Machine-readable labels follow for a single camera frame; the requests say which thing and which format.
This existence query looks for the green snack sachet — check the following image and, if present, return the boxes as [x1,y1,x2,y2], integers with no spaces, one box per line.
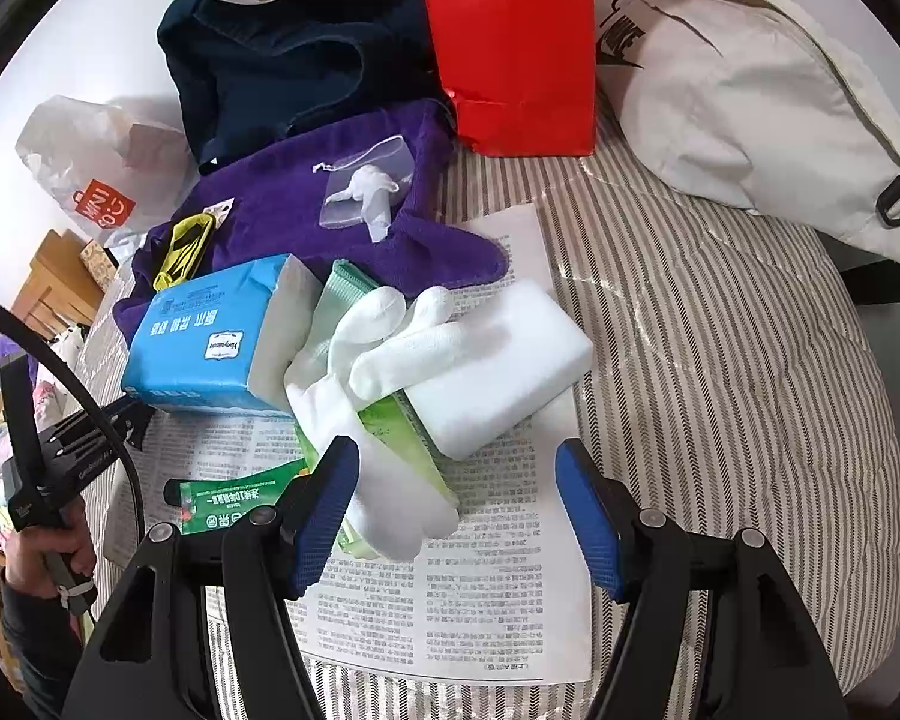
[164,460,308,535]

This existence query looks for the green wet wipes pack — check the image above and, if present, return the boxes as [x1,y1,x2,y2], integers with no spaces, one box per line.
[284,260,460,562]

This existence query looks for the white foam sponge block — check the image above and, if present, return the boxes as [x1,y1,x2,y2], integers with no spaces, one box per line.
[406,280,593,460]

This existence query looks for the white cotton gloves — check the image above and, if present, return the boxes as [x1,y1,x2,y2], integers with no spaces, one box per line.
[284,286,471,561]

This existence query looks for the person's left hand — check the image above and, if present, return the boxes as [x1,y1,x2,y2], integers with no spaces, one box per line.
[4,497,97,600]

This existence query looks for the printed newspaper sheet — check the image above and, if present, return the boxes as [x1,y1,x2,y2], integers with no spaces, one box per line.
[130,205,592,686]

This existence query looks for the wooden furniture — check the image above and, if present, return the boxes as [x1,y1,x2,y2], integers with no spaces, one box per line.
[11,231,103,340]

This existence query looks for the blue tissue pack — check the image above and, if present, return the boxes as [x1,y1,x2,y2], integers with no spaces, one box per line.
[121,254,323,415]

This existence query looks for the striped quilted cushion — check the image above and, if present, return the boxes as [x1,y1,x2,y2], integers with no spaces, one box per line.
[302,117,900,718]

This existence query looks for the yellow mesh pouch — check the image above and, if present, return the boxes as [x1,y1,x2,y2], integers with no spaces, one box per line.
[152,211,217,293]

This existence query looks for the white Miniso plastic bag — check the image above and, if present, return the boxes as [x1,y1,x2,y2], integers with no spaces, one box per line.
[16,96,194,242]

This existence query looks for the purple terry towel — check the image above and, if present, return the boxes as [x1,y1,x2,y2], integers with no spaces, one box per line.
[113,99,509,340]

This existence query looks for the clear zip bag white part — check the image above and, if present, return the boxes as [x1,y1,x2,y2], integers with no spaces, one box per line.
[312,135,416,244]

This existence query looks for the beige nylon waist bag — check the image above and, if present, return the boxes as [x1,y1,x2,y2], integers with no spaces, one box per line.
[596,0,900,265]

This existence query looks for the navy blue canvas tote bag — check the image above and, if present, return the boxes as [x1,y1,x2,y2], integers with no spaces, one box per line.
[157,0,442,174]

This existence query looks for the red paper shopping bag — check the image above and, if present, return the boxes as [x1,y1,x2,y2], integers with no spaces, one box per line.
[425,0,596,158]

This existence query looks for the black cable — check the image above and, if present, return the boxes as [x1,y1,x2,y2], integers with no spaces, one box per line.
[0,287,149,542]

